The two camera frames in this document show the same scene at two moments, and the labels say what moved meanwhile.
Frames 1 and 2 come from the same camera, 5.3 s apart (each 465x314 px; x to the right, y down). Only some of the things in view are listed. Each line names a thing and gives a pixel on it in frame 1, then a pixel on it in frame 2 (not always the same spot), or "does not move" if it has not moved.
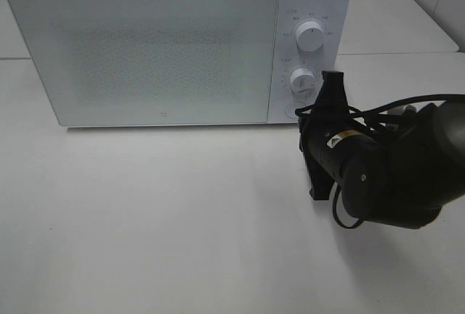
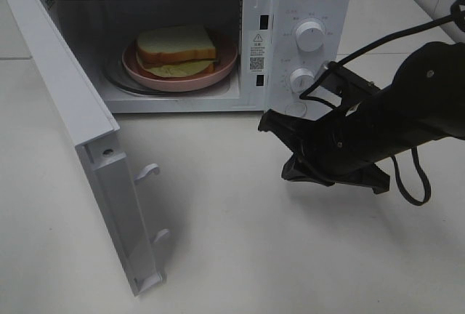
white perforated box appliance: (120, 55) → (92, 131)
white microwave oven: (152, 45) does not move
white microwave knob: (302, 82) does not move
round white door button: (290, 110) does not move
